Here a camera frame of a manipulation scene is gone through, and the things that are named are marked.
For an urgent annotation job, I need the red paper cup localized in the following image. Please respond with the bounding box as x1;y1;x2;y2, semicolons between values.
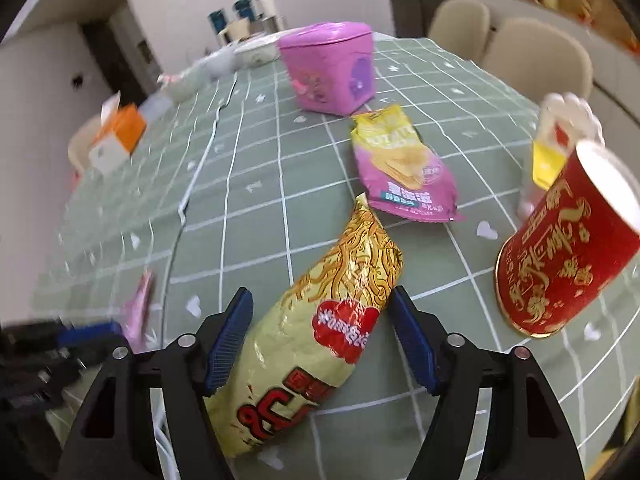
493;139;640;339

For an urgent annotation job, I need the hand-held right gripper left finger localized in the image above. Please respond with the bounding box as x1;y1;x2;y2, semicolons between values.
55;287;253;480

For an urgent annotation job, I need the green checked tablecloth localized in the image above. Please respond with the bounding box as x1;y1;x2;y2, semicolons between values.
30;32;640;480

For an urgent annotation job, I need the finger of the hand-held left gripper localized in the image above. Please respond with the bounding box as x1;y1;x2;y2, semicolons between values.
56;321;124;350

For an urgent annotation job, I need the beige chair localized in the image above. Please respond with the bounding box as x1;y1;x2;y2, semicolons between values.
67;114;104;172
427;0;492;62
482;17;594;107

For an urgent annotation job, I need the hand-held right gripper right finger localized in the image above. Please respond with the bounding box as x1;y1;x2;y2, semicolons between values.
390;286;586;480

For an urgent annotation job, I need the purple transparent wrapper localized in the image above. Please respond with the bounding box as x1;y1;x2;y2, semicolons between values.
121;269;154;350

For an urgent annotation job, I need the yellow red white packet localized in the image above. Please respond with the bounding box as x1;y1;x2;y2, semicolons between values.
516;92;604;222

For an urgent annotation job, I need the orange white tissue box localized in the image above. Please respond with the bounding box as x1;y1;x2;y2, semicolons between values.
88;92;149;174

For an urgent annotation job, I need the pink chip bag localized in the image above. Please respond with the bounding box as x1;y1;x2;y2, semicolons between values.
349;104;467;224

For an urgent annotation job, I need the yellow noodle packet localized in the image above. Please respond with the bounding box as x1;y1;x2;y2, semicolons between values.
204;192;404;459

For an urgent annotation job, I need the pink tin box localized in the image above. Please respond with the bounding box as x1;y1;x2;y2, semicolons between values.
277;21;377;116

